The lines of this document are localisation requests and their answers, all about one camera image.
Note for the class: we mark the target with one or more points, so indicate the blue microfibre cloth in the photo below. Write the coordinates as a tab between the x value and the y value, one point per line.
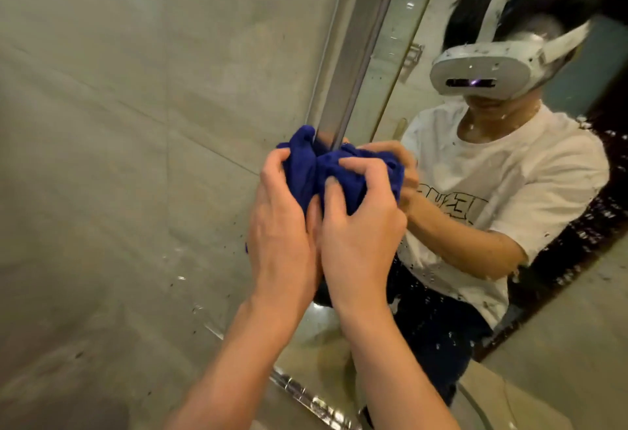
304	165

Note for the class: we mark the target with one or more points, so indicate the person's right forearm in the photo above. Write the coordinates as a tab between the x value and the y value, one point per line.
397	380

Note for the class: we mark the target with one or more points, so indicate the person's right hand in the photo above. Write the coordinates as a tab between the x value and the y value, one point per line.
363	248

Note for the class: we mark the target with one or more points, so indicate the person's left forearm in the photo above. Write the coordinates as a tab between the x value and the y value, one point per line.
235	375

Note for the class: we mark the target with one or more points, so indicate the person's left hand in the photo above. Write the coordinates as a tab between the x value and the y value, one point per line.
279	248

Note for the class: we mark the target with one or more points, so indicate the silver framed wall mirror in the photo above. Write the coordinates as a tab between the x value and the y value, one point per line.
363	52

